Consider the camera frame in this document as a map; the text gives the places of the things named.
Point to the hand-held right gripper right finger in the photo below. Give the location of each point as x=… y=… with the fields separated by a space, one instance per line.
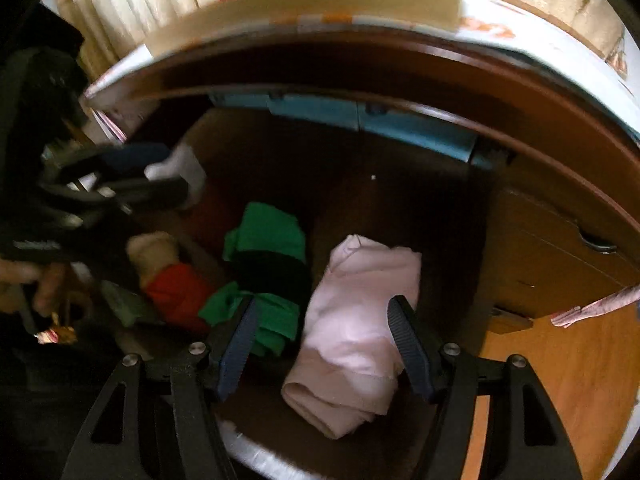
x=410 y=345

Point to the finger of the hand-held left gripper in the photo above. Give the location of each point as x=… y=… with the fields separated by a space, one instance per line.
x=155 y=194
x=135 y=156

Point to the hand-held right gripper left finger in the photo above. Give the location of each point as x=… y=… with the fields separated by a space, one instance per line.
x=240 y=345

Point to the white grey sock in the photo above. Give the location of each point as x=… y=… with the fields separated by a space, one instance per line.
x=185 y=167

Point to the beige pink sock pile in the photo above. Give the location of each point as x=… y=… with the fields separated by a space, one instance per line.
x=350 y=320

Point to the dark red underwear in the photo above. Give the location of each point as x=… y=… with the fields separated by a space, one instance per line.
x=215 y=220

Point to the red sock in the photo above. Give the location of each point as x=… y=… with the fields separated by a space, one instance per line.
x=175 y=295

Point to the green black underwear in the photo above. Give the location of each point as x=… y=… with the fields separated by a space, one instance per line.
x=265 y=232

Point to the shallow cardboard tray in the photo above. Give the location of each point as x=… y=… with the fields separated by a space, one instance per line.
x=300 y=10

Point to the person's left hand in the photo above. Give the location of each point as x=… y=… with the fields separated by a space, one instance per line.
x=50 y=285

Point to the gold foil wrapper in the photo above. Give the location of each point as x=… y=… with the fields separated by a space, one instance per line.
x=55 y=332

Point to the pink striped cloth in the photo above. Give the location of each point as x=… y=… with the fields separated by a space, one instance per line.
x=600 y=305

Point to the blue strip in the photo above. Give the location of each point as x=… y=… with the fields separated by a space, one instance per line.
x=400 y=127

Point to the brown wooden desk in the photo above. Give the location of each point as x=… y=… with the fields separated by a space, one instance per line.
x=550 y=125

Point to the white printed tablecloth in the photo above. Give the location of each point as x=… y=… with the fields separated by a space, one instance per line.
x=550 y=50

